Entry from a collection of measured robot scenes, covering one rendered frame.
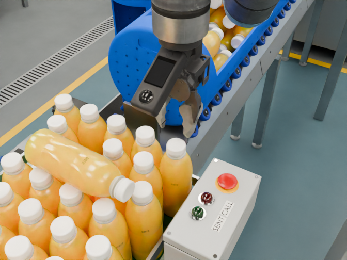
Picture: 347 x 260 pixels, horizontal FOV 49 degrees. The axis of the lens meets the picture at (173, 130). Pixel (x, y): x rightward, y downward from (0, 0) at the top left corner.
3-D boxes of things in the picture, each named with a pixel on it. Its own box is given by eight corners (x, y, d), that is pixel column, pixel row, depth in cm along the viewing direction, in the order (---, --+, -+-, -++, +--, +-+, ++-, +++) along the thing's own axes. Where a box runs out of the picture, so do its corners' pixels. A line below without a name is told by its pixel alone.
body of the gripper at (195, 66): (209, 83, 72) (215, 25, 64) (188, 109, 67) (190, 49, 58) (174, 71, 75) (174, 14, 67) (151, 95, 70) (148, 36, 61)
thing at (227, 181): (239, 180, 72) (240, 177, 71) (232, 194, 69) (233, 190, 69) (222, 173, 73) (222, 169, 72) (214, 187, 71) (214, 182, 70)
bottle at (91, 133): (119, 163, 101) (111, 109, 88) (107, 183, 96) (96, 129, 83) (95, 157, 102) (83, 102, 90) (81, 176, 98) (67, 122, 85)
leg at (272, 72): (263, 144, 232) (283, 54, 188) (259, 150, 228) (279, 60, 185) (253, 141, 234) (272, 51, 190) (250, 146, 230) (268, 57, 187)
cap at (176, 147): (167, 144, 80) (167, 138, 79) (186, 145, 80) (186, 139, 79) (165, 158, 77) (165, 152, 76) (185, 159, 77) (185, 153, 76)
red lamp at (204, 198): (214, 197, 69) (215, 193, 68) (209, 206, 68) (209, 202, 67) (203, 192, 70) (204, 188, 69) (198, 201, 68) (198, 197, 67)
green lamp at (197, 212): (206, 211, 67) (206, 207, 66) (200, 221, 65) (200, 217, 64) (194, 206, 67) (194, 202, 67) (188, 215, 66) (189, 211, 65)
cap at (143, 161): (131, 172, 75) (131, 165, 73) (136, 157, 77) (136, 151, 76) (151, 174, 74) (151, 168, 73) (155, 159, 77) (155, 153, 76)
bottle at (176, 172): (162, 192, 94) (160, 137, 81) (191, 193, 94) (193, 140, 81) (159, 216, 89) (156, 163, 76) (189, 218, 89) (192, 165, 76)
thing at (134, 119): (163, 145, 102) (162, 110, 94) (158, 151, 101) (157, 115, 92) (131, 132, 106) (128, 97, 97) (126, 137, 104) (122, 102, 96)
